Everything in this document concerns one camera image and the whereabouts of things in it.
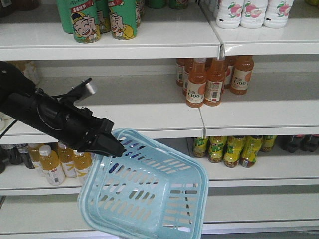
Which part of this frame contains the coke bottle red label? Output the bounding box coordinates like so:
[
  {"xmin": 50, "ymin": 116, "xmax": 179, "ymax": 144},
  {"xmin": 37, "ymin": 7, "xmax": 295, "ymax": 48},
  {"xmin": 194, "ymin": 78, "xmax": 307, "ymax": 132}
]
[
  {"xmin": 279, "ymin": 134, "xmax": 305, "ymax": 153},
  {"xmin": 300, "ymin": 134, "xmax": 319, "ymax": 152}
]

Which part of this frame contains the dark tea bottle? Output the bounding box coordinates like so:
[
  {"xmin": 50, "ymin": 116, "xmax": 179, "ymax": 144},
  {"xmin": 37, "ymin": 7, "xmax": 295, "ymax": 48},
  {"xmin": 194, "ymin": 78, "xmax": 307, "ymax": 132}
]
[
  {"xmin": 1, "ymin": 144, "xmax": 22, "ymax": 165},
  {"xmin": 16, "ymin": 144, "xmax": 34, "ymax": 169}
]

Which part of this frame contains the green cartoon tea can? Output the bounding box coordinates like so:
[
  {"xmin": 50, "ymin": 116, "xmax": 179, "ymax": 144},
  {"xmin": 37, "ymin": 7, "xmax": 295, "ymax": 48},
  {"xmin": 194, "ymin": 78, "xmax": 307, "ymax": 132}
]
[
  {"xmin": 108, "ymin": 0, "xmax": 137, "ymax": 40},
  {"xmin": 56, "ymin": 0, "xmax": 100, "ymax": 43}
]

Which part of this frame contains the white metal shelving unit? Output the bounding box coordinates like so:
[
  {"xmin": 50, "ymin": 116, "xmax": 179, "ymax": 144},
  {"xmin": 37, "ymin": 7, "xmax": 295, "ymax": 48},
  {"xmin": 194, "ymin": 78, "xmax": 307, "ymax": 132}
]
[{"xmin": 0, "ymin": 0, "xmax": 319, "ymax": 239}]

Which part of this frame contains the white peach drink bottle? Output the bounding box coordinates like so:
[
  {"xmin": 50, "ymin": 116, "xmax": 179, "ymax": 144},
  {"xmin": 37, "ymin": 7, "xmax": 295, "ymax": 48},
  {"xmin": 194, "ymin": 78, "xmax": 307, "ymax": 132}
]
[
  {"xmin": 263, "ymin": 0, "xmax": 294, "ymax": 29},
  {"xmin": 240, "ymin": 0, "xmax": 268, "ymax": 29},
  {"xmin": 216, "ymin": 0, "xmax": 244, "ymax": 29}
]

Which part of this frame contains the wrist camera with silver lens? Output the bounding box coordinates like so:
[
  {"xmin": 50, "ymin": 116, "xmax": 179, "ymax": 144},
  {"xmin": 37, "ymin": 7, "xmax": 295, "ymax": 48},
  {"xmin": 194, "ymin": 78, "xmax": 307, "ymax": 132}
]
[{"xmin": 59, "ymin": 78, "xmax": 97, "ymax": 105}]

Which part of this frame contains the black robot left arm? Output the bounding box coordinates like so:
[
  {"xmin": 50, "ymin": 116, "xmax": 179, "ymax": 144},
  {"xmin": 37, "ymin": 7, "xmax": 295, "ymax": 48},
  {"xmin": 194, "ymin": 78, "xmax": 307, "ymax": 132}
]
[{"xmin": 0, "ymin": 61, "xmax": 124, "ymax": 157}]

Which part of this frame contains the light blue plastic basket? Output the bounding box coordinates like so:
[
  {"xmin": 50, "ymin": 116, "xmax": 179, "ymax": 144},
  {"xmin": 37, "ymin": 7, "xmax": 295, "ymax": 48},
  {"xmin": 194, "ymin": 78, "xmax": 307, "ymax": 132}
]
[{"xmin": 78, "ymin": 128, "xmax": 208, "ymax": 239}]

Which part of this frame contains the orange C100 juice bottle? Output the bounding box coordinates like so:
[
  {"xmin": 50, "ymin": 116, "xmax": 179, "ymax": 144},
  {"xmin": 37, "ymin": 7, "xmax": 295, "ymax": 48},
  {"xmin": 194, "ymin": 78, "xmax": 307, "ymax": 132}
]
[
  {"xmin": 186, "ymin": 58, "xmax": 207, "ymax": 108},
  {"xmin": 230, "ymin": 55, "xmax": 254, "ymax": 95}
]

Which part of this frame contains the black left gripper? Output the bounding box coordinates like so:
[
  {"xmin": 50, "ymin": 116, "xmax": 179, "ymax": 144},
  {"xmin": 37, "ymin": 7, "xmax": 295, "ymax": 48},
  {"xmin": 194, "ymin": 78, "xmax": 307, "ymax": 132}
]
[{"xmin": 37, "ymin": 97, "xmax": 124, "ymax": 157}]

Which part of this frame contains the yellow orange drink bottle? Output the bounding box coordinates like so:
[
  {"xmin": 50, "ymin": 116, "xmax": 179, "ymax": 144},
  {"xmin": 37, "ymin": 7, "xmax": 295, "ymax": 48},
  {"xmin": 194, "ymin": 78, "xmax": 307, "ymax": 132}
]
[
  {"xmin": 73, "ymin": 150, "xmax": 92, "ymax": 184},
  {"xmin": 57, "ymin": 141, "xmax": 76, "ymax": 178},
  {"xmin": 39, "ymin": 145, "xmax": 65, "ymax": 186}
]

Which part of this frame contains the yellow lemon tea bottle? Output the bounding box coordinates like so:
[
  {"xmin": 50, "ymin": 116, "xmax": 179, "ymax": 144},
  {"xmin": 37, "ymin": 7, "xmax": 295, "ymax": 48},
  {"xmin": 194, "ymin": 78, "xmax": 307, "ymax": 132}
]
[
  {"xmin": 223, "ymin": 135, "xmax": 246, "ymax": 168},
  {"xmin": 260, "ymin": 135, "xmax": 277, "ymax": 152},
  {"xmin": 208, "ymin": 136, "xmax": 227, "ymax": 163},
  {"xmin": 239, "ymin": 135, "xmax": 263, "ymax": 168},
  {"xmin": 192, "ymin": 137, "xmax": 209, "ymax": 158}
]

